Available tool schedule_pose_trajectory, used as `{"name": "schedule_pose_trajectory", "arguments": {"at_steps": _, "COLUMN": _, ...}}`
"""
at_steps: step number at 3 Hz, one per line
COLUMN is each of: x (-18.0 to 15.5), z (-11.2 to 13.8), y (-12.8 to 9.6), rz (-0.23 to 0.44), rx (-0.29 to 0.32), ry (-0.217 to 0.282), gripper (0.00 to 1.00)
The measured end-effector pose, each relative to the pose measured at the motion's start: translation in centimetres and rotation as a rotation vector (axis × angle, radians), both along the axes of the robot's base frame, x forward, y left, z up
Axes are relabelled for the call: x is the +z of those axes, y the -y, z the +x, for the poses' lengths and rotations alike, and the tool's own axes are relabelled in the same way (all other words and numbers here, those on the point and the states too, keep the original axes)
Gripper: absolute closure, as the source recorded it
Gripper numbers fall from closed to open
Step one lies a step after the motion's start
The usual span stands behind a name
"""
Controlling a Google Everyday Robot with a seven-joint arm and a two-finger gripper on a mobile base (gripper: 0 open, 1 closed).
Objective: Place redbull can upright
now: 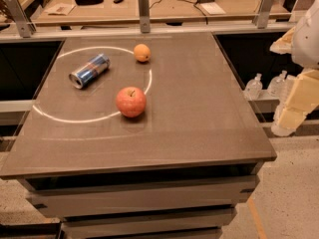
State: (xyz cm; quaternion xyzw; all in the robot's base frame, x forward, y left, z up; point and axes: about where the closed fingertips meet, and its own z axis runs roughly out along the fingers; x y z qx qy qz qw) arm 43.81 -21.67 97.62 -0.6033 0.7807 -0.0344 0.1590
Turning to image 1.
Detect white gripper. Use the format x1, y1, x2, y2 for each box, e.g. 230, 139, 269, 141
270, 0, 319, 136

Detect blue silver redbull can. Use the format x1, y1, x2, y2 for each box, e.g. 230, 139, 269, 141
69, 54, 111, 89

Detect black cloth bundle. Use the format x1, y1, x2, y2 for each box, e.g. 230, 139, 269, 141
75, 0, 104, 6

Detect small black device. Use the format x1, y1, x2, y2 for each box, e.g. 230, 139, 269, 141
113, 0, 124, 4

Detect clear plastic bottle left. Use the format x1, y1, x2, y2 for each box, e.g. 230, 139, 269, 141
244, 74, 262, 101

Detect white paper sheet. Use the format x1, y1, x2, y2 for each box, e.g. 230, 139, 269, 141
201, 2, 225, 15

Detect middle metal bracket post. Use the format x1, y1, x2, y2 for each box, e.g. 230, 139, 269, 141
138, 0, 151, 33

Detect grey table base drawers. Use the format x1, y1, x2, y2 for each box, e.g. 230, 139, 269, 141
23, 163, 259, 239

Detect red apple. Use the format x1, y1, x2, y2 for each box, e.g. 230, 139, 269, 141
116, 87, 147, 118

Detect metal bracket post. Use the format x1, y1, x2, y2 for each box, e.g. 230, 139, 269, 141
4, 0, 36, 38
253, 0, 274, 29
138, 0, 151, 33

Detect paper card on bench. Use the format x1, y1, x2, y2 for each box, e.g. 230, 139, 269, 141
46, 3, 75, 16

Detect wooden background bench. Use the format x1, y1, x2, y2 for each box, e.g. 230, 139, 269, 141
31, 0, 293, 27

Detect right metal bracket post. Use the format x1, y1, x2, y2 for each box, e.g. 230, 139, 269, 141
253, 0, 274, 29

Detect left metal bracket post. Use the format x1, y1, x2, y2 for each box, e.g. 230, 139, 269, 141
4, 0, 36, 38

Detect orange fruit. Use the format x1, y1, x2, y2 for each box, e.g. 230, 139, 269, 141
134, 44, 151, 63

